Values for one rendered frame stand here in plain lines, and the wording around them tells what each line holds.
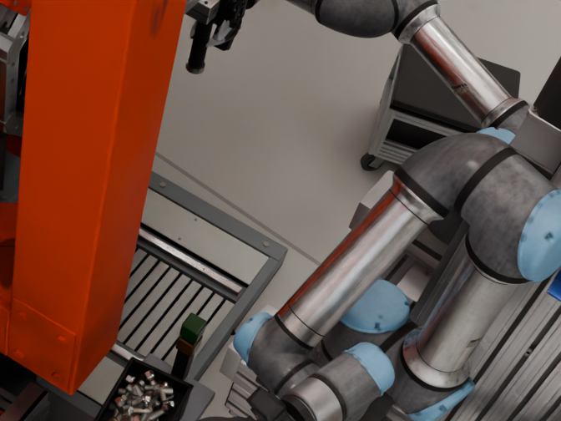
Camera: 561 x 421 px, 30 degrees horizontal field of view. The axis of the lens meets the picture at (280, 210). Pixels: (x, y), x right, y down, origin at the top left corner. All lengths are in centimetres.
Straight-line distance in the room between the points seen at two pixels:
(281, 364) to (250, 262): 149
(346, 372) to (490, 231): 27
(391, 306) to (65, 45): 68
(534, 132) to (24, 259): 90
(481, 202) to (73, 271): 75
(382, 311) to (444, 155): 39
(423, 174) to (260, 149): 198
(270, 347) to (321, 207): 181
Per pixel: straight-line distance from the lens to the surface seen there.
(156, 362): 229
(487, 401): 198
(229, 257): 297
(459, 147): 144
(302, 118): 354
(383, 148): 334
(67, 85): 155
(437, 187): 144
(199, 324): 211
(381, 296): 175
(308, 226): 322
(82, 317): 192
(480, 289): 151
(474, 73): 223
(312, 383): 137
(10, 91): 221
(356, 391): 139
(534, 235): 139
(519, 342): 185
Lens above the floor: 238
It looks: 47 degrees down
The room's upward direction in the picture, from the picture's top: 20 degrees clockwise
